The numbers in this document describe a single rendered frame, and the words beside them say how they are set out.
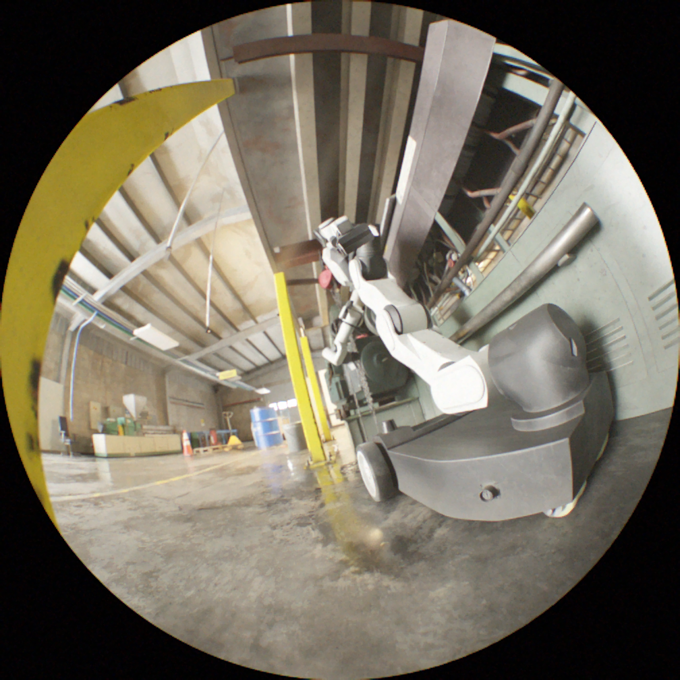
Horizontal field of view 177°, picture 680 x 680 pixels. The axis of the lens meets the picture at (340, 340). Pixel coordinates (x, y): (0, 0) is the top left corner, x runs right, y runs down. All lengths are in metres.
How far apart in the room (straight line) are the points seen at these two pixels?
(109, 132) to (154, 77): 5.51
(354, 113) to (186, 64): 4.43
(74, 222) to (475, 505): 0.58
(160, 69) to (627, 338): 6.14
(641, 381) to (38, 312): 0.86
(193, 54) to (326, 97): 4.12
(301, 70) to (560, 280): 1.53
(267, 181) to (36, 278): 1.85
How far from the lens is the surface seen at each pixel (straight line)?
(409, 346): 0.71
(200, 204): 6.30
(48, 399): 8.47
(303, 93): 1.56
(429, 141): 1.21
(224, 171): 5.83
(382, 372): 1.65
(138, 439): 8.29
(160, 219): 6.55
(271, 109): 1.76
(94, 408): 9.77
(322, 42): 1.38
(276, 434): 4.81
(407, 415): 1.85
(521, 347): 0.41
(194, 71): 5.53
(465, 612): 0.36
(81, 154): 0.25
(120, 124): 0.31
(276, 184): 1.96
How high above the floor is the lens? 0.30
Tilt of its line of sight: 19 degrees up
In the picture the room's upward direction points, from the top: 16 degrees counter-clockwise
